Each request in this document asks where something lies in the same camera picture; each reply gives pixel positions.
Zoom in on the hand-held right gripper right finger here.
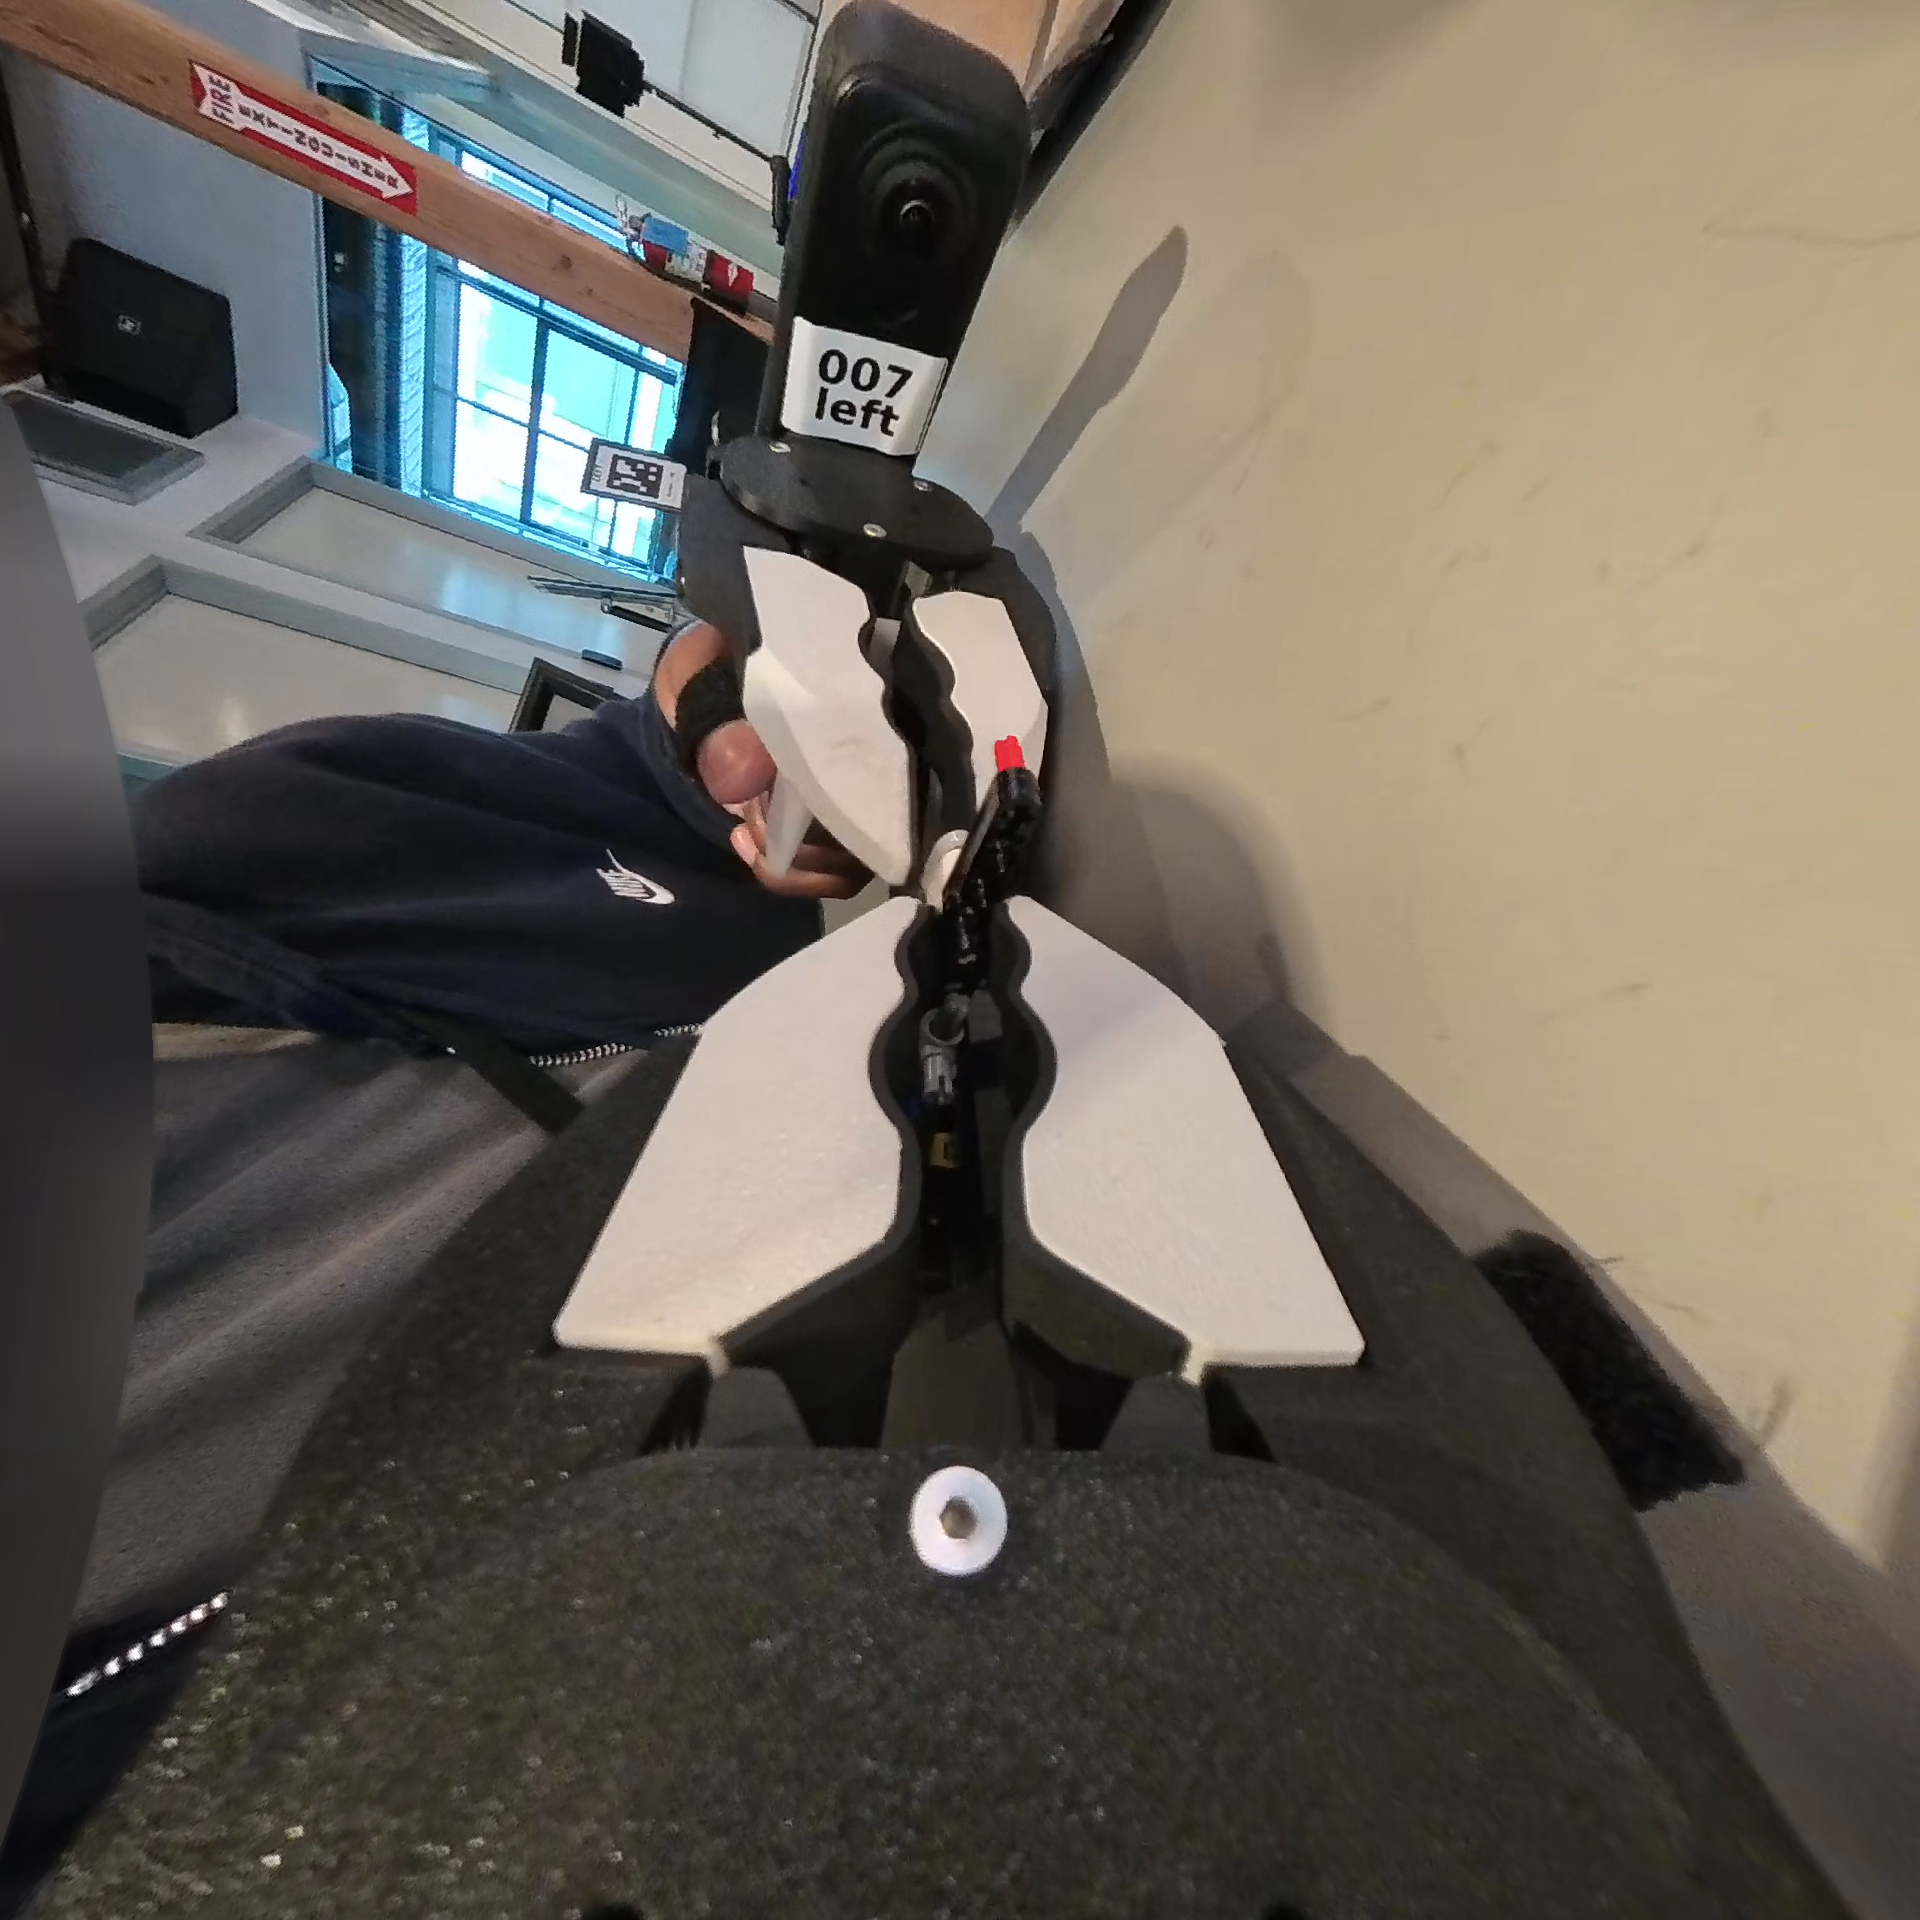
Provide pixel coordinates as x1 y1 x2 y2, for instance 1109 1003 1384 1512
997 896 1367 1384

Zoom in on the black velcro strip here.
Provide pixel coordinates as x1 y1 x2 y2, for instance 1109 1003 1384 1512
1477 1232 1750 1514

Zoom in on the person's grey clothing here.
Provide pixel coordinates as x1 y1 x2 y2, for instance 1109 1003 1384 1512
66 1024 694 1641

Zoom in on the black strap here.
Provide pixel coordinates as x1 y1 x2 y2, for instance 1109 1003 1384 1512
401 1008 588 1136

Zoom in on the black ceiling camera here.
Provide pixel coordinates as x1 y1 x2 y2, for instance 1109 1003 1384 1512
559 9 648 118

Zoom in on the black picture frame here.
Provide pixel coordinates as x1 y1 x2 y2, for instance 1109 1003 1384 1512
512 654 618 735

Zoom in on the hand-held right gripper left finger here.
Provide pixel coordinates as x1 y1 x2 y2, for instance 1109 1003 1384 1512
551 896 920 1374

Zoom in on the wooden beam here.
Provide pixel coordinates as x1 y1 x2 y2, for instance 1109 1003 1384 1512
0 0 783 359

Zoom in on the person's left hand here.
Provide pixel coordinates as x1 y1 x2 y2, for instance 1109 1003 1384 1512
652 622 874 903

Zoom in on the person's left forearm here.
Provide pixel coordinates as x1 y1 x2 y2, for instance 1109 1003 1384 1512
128 698 783 1057

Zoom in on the black lego technic assembly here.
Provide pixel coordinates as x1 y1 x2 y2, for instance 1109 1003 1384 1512
901 731 1047 1311

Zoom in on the red arrow sign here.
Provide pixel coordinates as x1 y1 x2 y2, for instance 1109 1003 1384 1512
190 61 422 215

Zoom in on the large window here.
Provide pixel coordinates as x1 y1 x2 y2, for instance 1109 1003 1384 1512
305 57 694 585

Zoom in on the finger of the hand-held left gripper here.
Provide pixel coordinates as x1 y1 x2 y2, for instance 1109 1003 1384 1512
742 545 918 888
906 593 1049 906

